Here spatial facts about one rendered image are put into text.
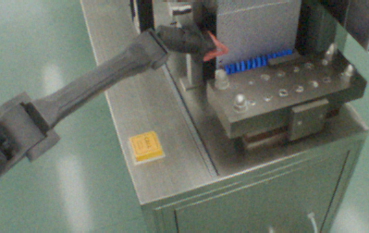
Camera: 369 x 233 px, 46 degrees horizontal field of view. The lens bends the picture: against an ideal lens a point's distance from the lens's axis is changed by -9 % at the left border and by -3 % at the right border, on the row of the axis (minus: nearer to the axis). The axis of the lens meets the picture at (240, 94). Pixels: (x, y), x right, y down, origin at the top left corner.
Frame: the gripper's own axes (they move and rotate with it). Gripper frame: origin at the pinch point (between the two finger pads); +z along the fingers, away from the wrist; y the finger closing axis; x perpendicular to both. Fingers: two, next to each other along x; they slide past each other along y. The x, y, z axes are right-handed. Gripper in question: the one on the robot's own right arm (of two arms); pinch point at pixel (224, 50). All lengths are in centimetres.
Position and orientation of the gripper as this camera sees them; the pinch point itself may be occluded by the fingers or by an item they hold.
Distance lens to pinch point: 119.3
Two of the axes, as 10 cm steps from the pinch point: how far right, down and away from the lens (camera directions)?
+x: 4.7, -7.5, -4.7
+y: 4.0, 6.6, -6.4
